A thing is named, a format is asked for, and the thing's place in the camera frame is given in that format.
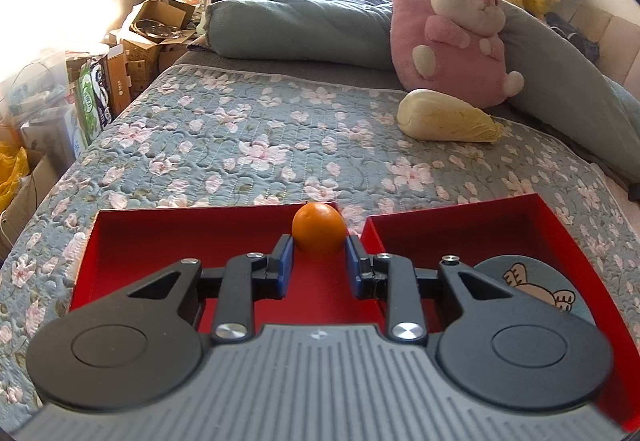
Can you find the clear plastic storage box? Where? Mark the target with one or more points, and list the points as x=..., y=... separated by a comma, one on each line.
x=35, y=86

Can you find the white printed box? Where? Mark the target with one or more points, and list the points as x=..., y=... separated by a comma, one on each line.
x=55, y=131

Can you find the long red cardboard box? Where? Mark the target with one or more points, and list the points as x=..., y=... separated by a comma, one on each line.
x=150, y=241

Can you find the napa cabbage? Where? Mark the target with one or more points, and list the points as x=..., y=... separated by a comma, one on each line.
x=440, y=116

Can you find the wide red cardboard box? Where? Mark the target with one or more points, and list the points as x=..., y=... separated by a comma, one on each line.
x=450, y=231

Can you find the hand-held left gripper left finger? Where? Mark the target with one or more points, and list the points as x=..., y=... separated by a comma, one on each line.
x=286, y=266

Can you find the dark clothing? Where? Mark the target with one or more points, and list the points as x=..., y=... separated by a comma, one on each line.
x=572, y=36

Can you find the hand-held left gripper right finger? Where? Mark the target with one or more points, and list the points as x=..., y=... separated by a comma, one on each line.
x=352, y=266

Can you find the pink plush rabbit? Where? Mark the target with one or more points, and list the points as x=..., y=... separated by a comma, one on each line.
x=450, y=46

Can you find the floral quilted bedspread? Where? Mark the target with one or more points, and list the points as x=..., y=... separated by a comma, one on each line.
x=250, y=131

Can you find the beige padded headboard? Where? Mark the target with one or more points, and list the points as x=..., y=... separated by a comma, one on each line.
x=615, y=41

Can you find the green and white carton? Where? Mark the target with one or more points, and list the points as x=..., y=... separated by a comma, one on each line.
x=92, y=96

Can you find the grey-blue duvet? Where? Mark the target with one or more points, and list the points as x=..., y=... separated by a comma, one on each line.
x=300, y=26

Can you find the open cardboard box with pots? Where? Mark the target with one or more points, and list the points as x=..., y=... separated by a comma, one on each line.
x=170, y=11

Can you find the yellow plastic bag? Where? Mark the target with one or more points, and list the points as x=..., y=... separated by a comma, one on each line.
x=12, y=171

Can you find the light orange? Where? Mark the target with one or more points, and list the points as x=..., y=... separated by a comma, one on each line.
x=319, y=226

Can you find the brown cardboard box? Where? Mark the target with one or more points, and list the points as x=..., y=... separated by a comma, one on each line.
x=140, y=71

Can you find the blue cartoon plate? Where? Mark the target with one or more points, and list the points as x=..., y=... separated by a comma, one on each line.
x=492, y=271

